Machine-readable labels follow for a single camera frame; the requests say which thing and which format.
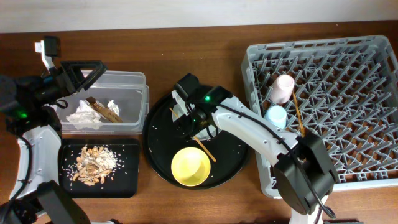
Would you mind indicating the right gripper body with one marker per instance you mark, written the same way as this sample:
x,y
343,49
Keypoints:
x,y
191,122

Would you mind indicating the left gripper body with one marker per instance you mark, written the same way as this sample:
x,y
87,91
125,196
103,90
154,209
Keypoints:
x,y
58,85

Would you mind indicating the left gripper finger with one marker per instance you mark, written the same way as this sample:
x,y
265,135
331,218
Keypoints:
x,y
97,66
85,82

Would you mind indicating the white tissue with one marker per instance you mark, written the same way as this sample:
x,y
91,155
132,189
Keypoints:
x,y
84,114

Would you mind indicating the gold coffee sachet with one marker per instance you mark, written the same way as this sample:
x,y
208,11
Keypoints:
x,y
110,112

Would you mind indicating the yellow bowl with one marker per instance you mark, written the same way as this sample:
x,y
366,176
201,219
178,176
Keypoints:
x,y
190,166

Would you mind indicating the blue plastic cup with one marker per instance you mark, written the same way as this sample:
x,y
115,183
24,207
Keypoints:
x,y
276,115

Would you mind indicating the food scraps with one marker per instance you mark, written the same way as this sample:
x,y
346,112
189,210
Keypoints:
x,y
94,165

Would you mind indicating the pink plastic cup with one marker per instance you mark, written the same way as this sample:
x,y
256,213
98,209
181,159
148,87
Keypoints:
x,y
282,89

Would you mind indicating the wooden chopstick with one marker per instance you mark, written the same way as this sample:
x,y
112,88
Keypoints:
x,y
196,139
301,126

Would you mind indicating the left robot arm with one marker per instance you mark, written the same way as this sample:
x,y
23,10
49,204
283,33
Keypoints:
x,y
28,104

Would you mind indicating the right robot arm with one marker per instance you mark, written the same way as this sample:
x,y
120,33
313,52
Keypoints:
x,y
303,170

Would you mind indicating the grey dishwasher rack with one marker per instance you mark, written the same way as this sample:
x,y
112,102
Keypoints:
x,y
346,90

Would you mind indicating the clear plastic bin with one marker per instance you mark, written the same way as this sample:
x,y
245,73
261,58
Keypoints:
x,y
127,90

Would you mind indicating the round black serving tray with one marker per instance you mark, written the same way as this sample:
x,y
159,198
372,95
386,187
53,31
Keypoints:
x,y
162,140

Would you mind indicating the black rectangular tray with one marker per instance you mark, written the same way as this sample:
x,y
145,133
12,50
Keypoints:
x,y
120,183

